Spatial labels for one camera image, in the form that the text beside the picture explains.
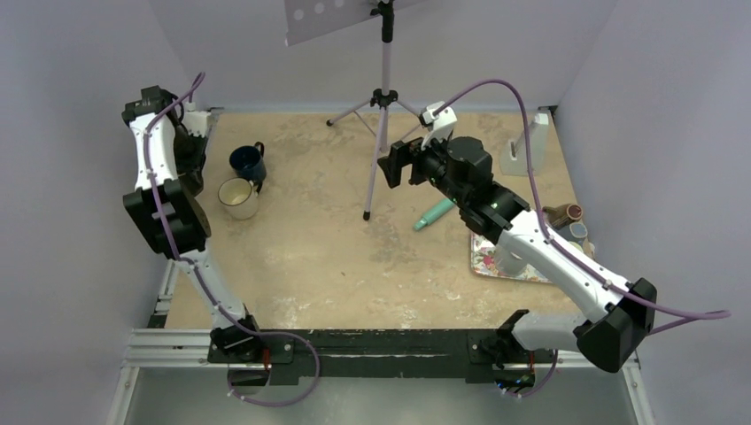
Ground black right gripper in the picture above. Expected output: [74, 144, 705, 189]
[378, 127, 468, 208]

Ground dark blue mug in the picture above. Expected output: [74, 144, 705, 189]
[228, 142, 267, 184]

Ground cream mug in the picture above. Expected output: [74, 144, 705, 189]
[217, 177, 259, 220]

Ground brown mug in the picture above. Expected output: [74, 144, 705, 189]
[542, 203, 584, 230]

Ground grey blue mug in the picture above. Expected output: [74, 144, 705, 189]
[557, 221, 588, 246]

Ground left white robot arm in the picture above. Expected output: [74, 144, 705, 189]
[121, 86, 265, 362]

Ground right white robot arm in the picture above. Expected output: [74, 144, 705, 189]
[376, 136, 657, 373]

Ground white patterned mug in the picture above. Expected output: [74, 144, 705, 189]
[493, 246, 528, 277]

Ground floral tray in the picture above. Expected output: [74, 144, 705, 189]
[469, 233, 550, 283]

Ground lilac music stand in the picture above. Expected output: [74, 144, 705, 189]
[283, 0, 417, 221]

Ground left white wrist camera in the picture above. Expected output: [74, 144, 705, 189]
[182, 103, 216, 138]

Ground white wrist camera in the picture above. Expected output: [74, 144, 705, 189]
[418, 102, 457, 151]
[182, 103, 216, 138]

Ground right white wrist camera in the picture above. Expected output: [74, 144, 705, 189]
[418, 102, 457, 151]

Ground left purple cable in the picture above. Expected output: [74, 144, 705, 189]
[143, 71, 322, 409]

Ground purple cable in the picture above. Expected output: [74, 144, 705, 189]
[430, 79, 732, 400]
[143, 71, 322, 409]

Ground mint green recorder case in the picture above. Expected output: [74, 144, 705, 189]
[413, 198, 455, 231]

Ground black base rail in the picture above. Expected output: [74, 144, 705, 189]
[206, 328, 553, 387]

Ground aluminium frame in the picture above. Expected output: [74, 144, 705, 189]
[107, 256, 650, 424]

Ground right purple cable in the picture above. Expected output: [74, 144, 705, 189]
[430, 79, 732, 400]

